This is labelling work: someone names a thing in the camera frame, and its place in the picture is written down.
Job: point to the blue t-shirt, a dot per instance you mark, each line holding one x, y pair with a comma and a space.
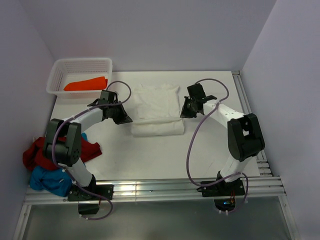
45, 175

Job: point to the dark red t-shirt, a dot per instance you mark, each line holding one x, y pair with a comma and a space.
90, 152

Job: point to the white plastic basket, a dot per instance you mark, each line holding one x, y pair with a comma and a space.
69, 70

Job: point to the orange rolled t-shirt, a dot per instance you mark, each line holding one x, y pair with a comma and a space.
93, 84

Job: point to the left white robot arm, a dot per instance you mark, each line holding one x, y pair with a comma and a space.
63, 139

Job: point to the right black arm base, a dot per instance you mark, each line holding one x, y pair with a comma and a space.
227, 196

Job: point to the white printed t-shirt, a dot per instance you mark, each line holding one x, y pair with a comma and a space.
157, 111

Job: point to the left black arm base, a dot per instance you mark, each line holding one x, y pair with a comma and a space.
89, 204

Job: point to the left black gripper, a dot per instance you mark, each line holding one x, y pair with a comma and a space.
124, 118

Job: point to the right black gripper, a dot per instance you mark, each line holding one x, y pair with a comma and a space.
185, 113

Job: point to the front aluminium rail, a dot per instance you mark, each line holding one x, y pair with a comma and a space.
159, 190

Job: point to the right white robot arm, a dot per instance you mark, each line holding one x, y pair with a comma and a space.
244, 135

